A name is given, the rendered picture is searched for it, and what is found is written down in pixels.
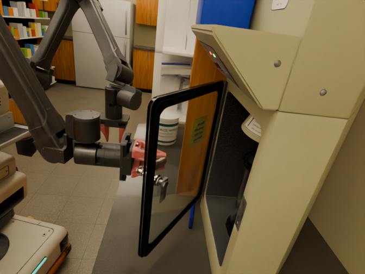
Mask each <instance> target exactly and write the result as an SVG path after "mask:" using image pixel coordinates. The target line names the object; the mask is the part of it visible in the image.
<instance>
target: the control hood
mask: <svg viewBox="0 0 365 274"><path fill-rule="evenodd" d="M191 28H192V29H191V30H192V31H193V33H194V35H195V36H196V37H197V39H198V40H199V42H200V41H201V42H203V43H205V44H207V45H209V46H210V47H212V48H213V49H214V50H215V52H216V53H217V55H218V56H219V58H220V60H221V61H222V63H223V64H224V66H225V67H226V69H227V70H228V71H229V73H230V74H231V76H232V77H233V79H234V81H235V82H236V84H237V85H238V87H239V89H240V90H241V91H242V92H243V93H244V94H245V95H247V96H248V97H249V98H250V99H251V100H252V101H253V102H254V103H255V104H256V105H257V106H258V107H259V108H262V109H263V110H271V111H276V110H277V109H278V108H279V105H280V102H281V99H282V96H283V93H284V89H285V86H286V83H287V80H288V77H289V75H290V71H291V68H292V65H293V62H294V58H295V55H296V52H297V49H298V46H299V43H300V39H299V36H292V35H285V34H277V33H270V32H263V31H258V30H251V29H243V28H236V27H229V26H221V25H217V24H193V25H192V26H191Z"/></svg>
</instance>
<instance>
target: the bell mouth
mask: <svg viewBox="0 0 365 274"><path fill-rule="evenodd" d="M241 128H242V130H243V131H244V133H245V134H246V135H247V136H249V137H250V138H251V139H253V140H254V141H256V142H258V143H259V142H260V138H261V127H260V125H259V123H258V122H257V121H256V120H255V119H254V118H253V117H252V116H251V115H249V116H248V117H247V118H246V120H245V121H244V122H243V123H242V125H241Z"/></svg>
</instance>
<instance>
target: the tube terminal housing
mask: <svg viewBox="0 0 365 274"><path fill-rule="evenodd" d="M272 1H273V0H255V3H254V8H253V12H252V16H251V20H250V25H249V29H251V30H258V31H263V32H270V33H277V34H285V35H292V36H299V39H300V43H299V46H298V49H297V52H296V55H295V58H294V62H293V65H292V68H291V71H290V75H289V77H288V80H287V83H286V86H285V89H284V93H283V96H282V99H281V102H280V105H279V108H278V109H277V110H276V111H271V110H263V109H262V108H259V107H258V106H257V105H256V104H255V103H254V102H253V101H252V100H251V99H250V98H249V97H248V96H247V95H245V94H244V93H243V92H242V91H241V90H240V89H239V88H238V87H237V86H236V85H235V84H234V83H233V82H231V81H230V80H229V79H228V78H226V81H227V82H228V86H227V90H226V94H225V98H226V95H227V93H228V92H230V93H232V94H233V95H234V96H235V97H236V99H237V100H238V101H239V102H240V103H241V104H242V105H243V106H244V107H245V109H246V110H247V111H248V112H249V113H250V114H251V116H252V117H253V118H254V119H255V120H256V121H257V122H258V123H259V125H260V127H261V138H260V142H259V145H258V148H257V151H256V154H255V158H254V161H253V165H252V167H251V171H250V174H249V178H248V181H247V185H246V188H245V190H244V194H243V195H244V198H245V199H246V202H247V206H246V209H245V211H244V215H243V218H242V221H241V224H240V227H239V230H238V231H237V228H236V225H235V223H234V227H233V229H232V233H231V236H230V240H229V243H228V246H227V249H226V253H225V256H224V259H223V262H222V266H219V263H218V258H217V253H216V248H215V242H214V239H213V234H212V229H211V223H210V218H209V213H208V210H207V205H206V199H205V196H208V195H205V193H204V198H203V195H202V200H201V203H200V208H201V213H202V219H203V225H204V232H205V238H206V244H207V251H208V255H209V261H210V267H211V273H212V274H278V273H279V272H280V270H281V268H282V266H283V264H284V262H285V261H286V259H287V257H288V255H289V254H290V251H291V249H292V247H293V245H294V243H295V241H296V239H297V237H298V235H299V233H300V231H301V229H302V227H303V225H304V223H305V221H306V219H307V216H308V214H309V212H310V210H311V208H312V206H313V204H314V202H315V200H316V198H317V196H318V194H319V192H320V190H321V188H322V186H323V183H324V181H325V179H326V177H327V175H328V173H329V171H330V169H331V167H332V165H333V163H334V161H335V159H336V157H337V155H338V153H339V150H340V148H341V146H342V144H343V142H344V140H345V138H346V136H347V134H348V131H349V129H350V127H351V125H352V123H353V121H354V119H355V117H356V115H357V113H358V111H359V109H360V107H361V105H362V103H363V101H364V98H365V0H289V1H288V5H287V8H286V9H281V10H273V11H270V8H271V5H272ZM224 103H225V99H224ZM223 108H224V104H223ZM222 113H223V109H222ZM221 118H222V114H221ZM220 123H221V119H220V122H219V127H220ZM219 127H218V131H219ZM217 136H218V132H217ZM216 141H217V137H216ZM215 146H216V142H215ZM214 151H215V147H214V150H213V154H214ZM212 159H213V155H212ZM211 164H212V160H211ZM210 168H211V165H210ZM209 174H210V170H209ZM208 178H209V175H208ZM208 178H207V182H208ZM206 187H207V184H206ZM205 192H206V188H205Z"/></svg>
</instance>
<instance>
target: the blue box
mask: <svg viewBox="0 0 365 274"><path fill-rule="evenodd" d="M254 3H255V0H199V1H198V8H197V16H196V24H217V25H221V26H229V27H236V28H243V29H249V25H250V20H251V16H252V12H253V8H254Z"/></svg>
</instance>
